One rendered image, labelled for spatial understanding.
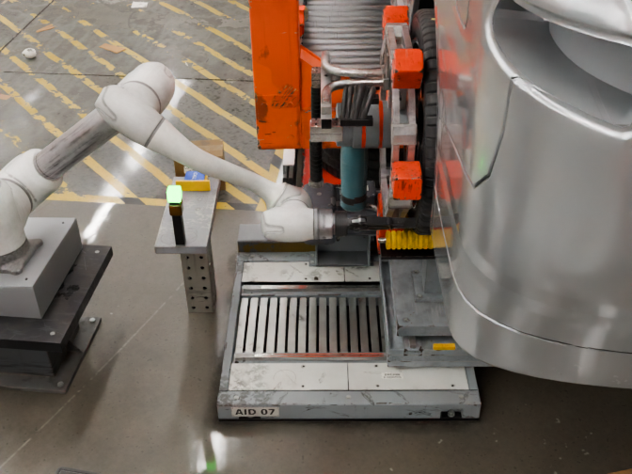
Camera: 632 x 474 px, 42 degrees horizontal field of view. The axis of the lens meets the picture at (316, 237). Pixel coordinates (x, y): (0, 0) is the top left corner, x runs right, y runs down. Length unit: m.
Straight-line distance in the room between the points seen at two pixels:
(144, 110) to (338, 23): 2.62
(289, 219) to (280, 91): 0.68
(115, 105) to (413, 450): 1.35
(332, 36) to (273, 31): 1.86
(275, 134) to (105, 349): 0.97
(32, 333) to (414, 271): 1.27
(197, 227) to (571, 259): 1.54
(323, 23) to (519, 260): 3.42
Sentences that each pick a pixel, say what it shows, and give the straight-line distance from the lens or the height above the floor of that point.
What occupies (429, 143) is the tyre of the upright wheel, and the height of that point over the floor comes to 0.96.
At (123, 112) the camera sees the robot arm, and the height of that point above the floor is 0.98.
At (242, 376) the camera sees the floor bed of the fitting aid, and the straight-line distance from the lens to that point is 2.71.
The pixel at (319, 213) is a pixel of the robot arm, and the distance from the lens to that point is 2.34.
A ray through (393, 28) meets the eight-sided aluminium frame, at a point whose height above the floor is 1.12.
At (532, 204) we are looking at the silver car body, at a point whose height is 1.22.
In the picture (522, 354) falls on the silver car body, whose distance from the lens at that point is 1.72.
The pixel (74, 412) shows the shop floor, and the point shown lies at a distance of 2.82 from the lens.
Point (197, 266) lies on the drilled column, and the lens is 2.94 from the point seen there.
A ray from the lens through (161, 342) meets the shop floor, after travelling 2.98.
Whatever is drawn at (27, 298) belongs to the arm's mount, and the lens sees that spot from 2.68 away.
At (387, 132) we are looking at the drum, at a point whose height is 0.86.
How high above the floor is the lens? 2.00
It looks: 36 degrees down
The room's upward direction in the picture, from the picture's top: 1 degrees counter-clockwise
